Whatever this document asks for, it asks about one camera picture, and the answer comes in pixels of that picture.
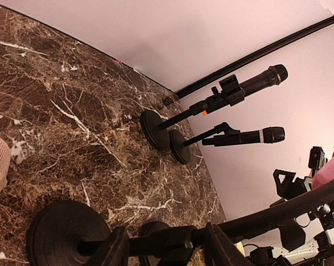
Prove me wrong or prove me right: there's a black stand of tall microphone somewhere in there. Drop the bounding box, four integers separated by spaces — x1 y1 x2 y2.
140 75 246 151

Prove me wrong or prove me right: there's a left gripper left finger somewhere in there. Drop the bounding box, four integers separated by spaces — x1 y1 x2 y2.
91 226 129 265

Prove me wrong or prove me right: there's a tall black microphone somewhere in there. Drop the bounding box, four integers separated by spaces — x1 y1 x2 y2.
201 64 289 116

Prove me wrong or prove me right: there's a pink microphone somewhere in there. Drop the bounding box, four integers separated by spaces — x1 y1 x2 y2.
312 152 334 189

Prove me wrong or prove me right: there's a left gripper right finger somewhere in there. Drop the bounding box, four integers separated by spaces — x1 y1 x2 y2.
204 222 253 266

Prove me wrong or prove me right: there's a small black microphone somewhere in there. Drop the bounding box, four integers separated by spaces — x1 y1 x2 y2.
202 127 285 147

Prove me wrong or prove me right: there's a black right corner post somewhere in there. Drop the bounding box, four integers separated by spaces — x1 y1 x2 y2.
176 16 334 99

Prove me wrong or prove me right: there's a black stand of small microphone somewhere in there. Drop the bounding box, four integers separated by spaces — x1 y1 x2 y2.
168 122 240 165

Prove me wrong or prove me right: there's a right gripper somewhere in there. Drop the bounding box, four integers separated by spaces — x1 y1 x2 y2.
273 169 314 200

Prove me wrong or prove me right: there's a black stand of pink microphone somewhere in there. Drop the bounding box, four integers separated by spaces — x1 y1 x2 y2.
27 179 334 265

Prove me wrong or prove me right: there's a black stand of blue microphone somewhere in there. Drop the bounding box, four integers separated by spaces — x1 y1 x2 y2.
138 221 172 265

